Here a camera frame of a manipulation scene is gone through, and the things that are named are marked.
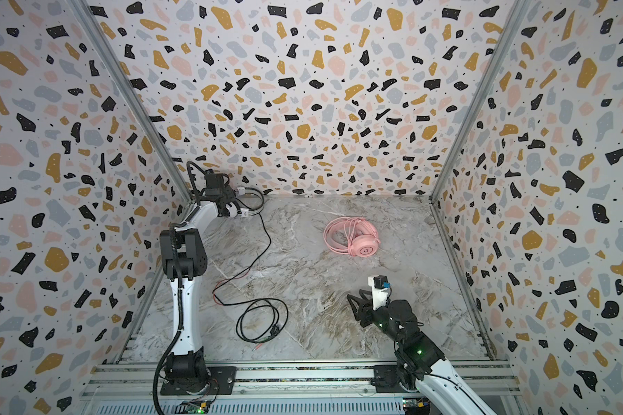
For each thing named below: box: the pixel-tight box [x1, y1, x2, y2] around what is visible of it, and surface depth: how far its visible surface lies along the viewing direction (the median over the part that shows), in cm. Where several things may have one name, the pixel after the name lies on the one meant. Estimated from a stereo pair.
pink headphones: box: [323, 216, 381, 258], surface depth 102 cm
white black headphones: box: [237, 186, 265, 218], surface depth 122 cm
